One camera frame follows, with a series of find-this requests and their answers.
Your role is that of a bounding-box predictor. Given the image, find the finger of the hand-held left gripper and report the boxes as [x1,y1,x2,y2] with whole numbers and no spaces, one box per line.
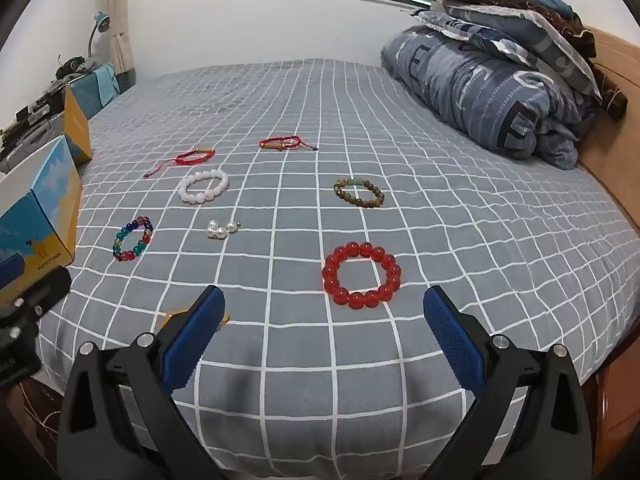
[0,319,42,387]
[0,265,72,324]

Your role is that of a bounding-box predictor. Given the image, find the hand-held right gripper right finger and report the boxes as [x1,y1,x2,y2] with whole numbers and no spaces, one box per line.
[422,285,594,480]

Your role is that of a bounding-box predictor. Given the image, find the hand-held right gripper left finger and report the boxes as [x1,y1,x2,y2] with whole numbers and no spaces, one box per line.
[57,285,227,480]

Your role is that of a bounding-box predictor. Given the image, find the pearl earrings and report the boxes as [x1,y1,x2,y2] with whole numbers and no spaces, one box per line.
[205,217,242,240]

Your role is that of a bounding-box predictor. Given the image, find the red cord bracelet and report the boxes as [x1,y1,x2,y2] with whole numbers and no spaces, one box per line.
[144,147,216,179]

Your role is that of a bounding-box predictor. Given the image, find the gold bangle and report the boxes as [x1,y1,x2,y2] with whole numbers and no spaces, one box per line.
[159,310,232,329]

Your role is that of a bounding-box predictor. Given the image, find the blue and yellow box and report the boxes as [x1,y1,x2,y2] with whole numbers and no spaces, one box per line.
[0,135,84,302]

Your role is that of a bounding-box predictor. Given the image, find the grey checked bed sheet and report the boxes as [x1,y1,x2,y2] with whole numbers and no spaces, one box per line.
[37,57,638,480]

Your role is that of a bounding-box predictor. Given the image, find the silver case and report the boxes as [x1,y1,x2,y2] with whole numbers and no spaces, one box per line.
[0,110,68,177]

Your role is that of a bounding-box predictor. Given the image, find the orange cardboard box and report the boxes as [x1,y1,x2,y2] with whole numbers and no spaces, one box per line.
[64,85,94,163]

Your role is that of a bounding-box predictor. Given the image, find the teal cloth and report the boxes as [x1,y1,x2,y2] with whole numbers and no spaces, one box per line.
[69,62,122,121]

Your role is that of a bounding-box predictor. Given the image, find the desk clutter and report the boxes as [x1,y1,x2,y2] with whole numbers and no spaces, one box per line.
[54,54,102,82]

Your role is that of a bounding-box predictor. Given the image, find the folded blue patterned quilt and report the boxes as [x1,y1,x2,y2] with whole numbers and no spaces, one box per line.
[381,25,596,168]

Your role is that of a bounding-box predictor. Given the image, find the blue desk lamp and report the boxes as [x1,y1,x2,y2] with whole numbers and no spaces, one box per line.
[87,11,111,59]

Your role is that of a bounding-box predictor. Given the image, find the stack of pillows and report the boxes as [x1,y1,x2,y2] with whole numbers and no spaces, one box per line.
[442,0,629,121]

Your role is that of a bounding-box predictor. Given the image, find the multicolour bead bracelet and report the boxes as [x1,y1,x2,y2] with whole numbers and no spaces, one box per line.
[112,215,154,263]

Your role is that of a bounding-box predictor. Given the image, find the red bead bracelet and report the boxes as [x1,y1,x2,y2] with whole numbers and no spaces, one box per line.
[322,241,402,309]

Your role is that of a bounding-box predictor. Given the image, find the white bead bracelet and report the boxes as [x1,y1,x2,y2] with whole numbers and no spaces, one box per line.
[179,169,230,205]

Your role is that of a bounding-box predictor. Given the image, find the brown bead bracelet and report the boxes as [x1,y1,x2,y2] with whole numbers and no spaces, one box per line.
[334,176,386,207]

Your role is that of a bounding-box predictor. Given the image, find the red string bracelet right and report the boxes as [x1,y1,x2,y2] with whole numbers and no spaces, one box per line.
[259,135,319,153]

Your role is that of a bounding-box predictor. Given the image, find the wooden bed frame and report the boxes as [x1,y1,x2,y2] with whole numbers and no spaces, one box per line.
[575,25,640,480]

